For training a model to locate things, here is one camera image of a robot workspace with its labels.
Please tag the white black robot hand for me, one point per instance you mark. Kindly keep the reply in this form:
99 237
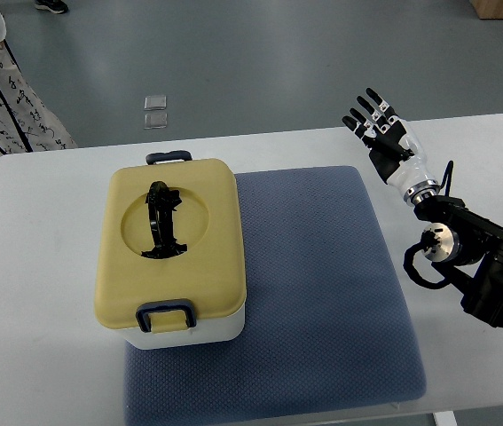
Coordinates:
394 150

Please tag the yellow box lid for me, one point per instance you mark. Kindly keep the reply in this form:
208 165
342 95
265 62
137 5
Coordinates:
171 251

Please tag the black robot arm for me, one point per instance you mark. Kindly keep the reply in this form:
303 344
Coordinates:
459 248

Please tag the white storage box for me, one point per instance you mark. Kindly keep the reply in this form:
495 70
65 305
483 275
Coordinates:
189 333

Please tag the blue grey mat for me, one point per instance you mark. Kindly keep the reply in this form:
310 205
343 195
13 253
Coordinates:
327 327

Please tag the lower clear floor tile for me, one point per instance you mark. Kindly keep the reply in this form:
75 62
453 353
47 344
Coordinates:
156 120

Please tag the clear floor tile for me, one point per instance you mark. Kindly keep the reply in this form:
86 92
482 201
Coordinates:
156 120
155 102

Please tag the upper clear floor tile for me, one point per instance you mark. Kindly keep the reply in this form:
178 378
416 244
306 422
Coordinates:
155 102

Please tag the black shoe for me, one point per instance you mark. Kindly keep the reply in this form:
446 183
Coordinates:
52 6

